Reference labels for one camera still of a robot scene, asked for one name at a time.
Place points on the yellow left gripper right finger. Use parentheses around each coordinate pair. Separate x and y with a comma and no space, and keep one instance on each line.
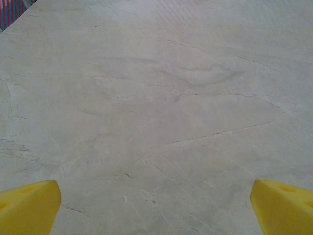
(283,213)

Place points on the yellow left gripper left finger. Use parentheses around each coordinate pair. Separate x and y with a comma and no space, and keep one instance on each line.
(27,210)

